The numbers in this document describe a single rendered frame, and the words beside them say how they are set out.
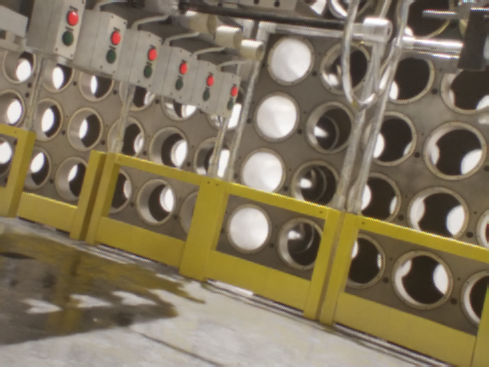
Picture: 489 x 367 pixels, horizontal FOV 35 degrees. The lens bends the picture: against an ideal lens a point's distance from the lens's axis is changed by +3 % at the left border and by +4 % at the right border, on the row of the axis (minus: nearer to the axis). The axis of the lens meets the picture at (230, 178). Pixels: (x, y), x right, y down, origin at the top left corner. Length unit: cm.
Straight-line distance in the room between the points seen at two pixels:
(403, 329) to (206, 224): 82
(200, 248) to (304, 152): 96
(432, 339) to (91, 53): 138
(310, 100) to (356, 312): 134
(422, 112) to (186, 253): 126
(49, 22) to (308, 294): 132
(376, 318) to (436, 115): 117
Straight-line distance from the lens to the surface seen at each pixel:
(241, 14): 207
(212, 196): 286
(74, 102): 439
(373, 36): 191
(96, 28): 207
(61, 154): 439
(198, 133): 389
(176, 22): 237
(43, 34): 194
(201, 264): 287
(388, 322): 260
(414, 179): 344
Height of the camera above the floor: 45
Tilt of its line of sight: 1 degrees down
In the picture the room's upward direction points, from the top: 14 degrees clockwise
